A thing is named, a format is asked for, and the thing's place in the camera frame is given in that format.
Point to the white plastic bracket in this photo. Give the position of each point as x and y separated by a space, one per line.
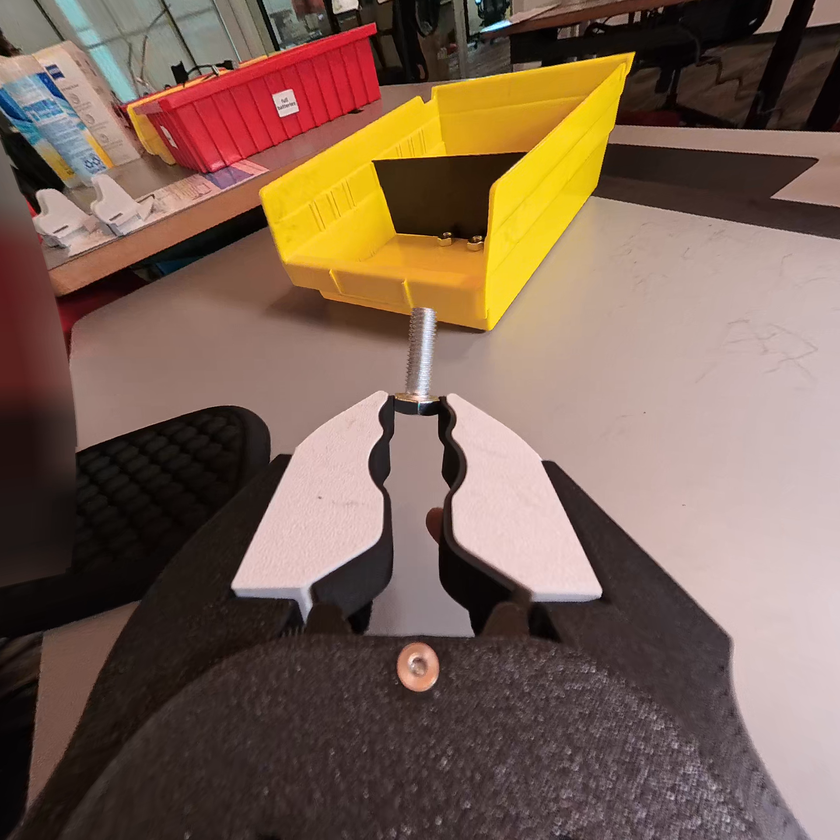
56 216
118 203

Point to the person's right hand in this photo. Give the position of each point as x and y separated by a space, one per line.
436 523

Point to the yellow storage tote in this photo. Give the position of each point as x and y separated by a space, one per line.
148 128

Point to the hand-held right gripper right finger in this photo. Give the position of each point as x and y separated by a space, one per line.
512 518

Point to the printed paper sheet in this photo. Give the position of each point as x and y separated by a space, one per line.
210 187

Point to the yellow plastic bin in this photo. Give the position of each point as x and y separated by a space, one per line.
558 216

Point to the blue white wipes canister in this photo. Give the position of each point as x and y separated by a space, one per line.
52 124

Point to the brown wooden desk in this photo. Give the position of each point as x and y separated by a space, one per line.
590 14

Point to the silver hex bolt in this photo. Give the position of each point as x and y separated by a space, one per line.
421 354

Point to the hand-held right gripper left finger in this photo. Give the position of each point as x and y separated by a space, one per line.
315 518

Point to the red ribbed storage bin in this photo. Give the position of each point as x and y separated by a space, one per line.
262 124

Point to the black plastic bin divider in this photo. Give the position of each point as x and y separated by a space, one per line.
446 190

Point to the white cardboard box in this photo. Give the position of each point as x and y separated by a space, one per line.
98 98

